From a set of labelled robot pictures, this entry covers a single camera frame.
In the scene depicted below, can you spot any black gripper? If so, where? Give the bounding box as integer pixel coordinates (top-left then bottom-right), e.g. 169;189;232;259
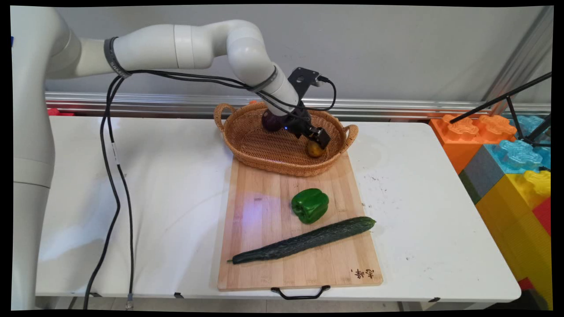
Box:
277;102;331;150

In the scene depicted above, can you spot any blue toy block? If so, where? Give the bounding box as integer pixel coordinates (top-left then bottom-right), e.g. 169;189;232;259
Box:
484;115;552;175

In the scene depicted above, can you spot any orange toy block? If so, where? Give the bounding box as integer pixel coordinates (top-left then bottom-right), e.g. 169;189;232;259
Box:
429;114;518;175

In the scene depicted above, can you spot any black tripod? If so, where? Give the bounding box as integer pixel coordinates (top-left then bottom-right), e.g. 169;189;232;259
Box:
449;72;552;148

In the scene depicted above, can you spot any yellow toy block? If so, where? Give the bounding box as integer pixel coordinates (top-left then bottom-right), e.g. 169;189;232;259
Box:
475;170;553;310

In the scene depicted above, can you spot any thin black cable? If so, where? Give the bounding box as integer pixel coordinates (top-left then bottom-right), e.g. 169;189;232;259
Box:
106;75;337;310

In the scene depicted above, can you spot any thick black cable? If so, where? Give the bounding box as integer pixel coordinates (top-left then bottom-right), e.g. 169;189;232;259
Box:
83;69;282;310

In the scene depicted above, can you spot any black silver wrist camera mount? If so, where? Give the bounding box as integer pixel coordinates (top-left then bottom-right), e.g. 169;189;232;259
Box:
287;67;331;101

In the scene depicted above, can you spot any wooden cutting board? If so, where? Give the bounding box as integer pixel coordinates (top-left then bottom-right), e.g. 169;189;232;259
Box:
217;152;383;301

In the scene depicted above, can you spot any grey arm cable strap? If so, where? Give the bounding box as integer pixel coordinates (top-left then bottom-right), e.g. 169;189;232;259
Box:
104;37;132;79

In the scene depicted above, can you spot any green bell pepper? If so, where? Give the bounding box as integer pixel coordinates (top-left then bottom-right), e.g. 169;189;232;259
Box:
291;188;330;225

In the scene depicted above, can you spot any woven wicker basket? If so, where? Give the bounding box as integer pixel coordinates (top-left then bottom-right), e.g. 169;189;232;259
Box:
214;101;359;177

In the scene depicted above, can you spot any yellow brown fruit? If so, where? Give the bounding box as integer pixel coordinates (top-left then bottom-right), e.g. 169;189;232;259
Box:
307;140;327;159

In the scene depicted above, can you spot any red toy block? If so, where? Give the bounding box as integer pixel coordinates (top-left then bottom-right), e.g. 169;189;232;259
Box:
532;197;552;237

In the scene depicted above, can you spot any dark purple round fruit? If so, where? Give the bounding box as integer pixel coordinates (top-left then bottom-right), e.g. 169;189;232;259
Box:
261;110;285;133

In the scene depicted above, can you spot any grey toy block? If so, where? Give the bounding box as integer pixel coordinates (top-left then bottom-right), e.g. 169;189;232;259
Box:
458;145;505;206

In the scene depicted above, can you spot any long dark green cucumber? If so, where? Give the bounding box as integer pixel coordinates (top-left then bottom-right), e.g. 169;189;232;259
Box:
227;216;377;265

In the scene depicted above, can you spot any aluminium wall rail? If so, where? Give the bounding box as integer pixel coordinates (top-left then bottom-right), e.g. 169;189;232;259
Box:
45;92;551;119

